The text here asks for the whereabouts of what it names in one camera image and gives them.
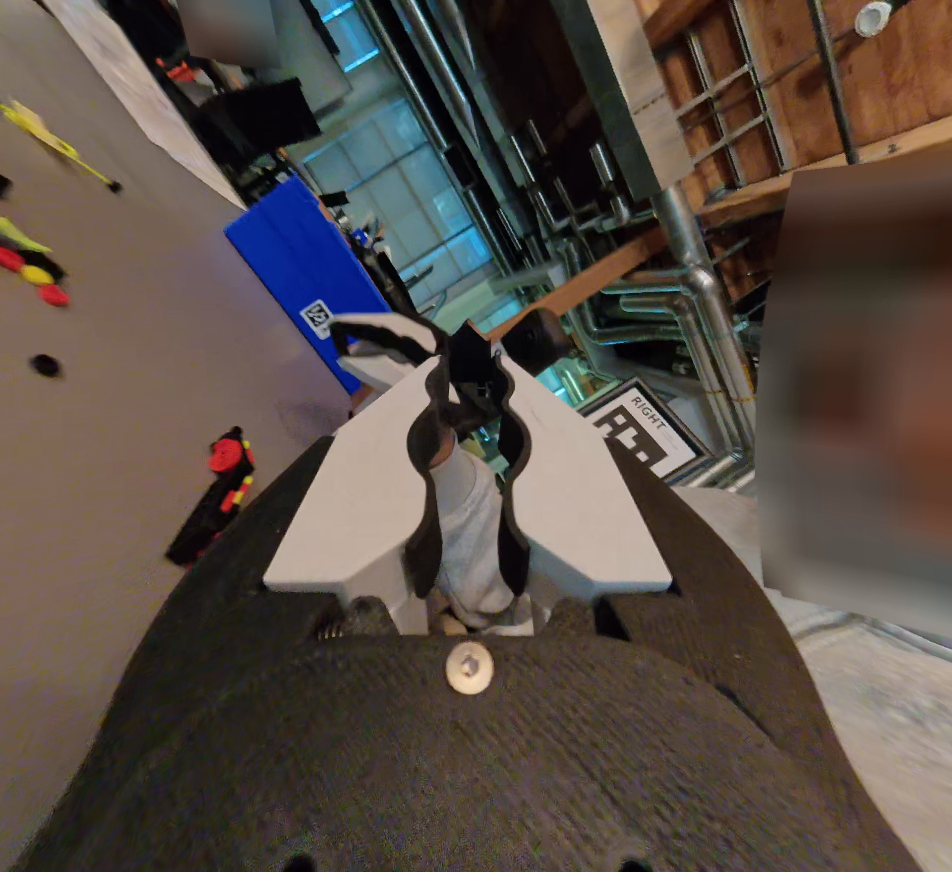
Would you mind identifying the black chair back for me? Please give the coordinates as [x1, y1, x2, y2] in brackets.
[197, 78, 322, 153]

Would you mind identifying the wooden beam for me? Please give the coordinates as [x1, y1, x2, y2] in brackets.
[487, 225, 670, 345]

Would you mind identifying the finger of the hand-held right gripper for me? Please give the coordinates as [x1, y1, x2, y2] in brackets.
[329, 312, 449, 361]
[338, 350, 436, 394]

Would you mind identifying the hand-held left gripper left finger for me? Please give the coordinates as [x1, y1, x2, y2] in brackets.
[263, 356, 456, 636]

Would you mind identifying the long yellow lego piece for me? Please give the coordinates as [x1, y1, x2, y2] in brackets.
[0, 100, 124, 194]

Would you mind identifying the person's grey sweatshirt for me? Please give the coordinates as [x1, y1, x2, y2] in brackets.
[669, 485, 952, 872]

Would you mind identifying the large metal pipe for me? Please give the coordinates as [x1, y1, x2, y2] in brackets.
[653, 184, 756, 456]

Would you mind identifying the blue bin with tag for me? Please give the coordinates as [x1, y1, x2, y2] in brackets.
[225, 175, 395, 397]

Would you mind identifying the lime green lego piece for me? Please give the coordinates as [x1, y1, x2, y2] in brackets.
[0, 217, 53, 255]

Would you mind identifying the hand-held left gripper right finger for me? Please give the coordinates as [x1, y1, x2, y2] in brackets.
[493, 357, 675, 618]

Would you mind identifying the person's right forearm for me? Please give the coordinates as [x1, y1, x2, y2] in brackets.
[433, 433, 534, 629]

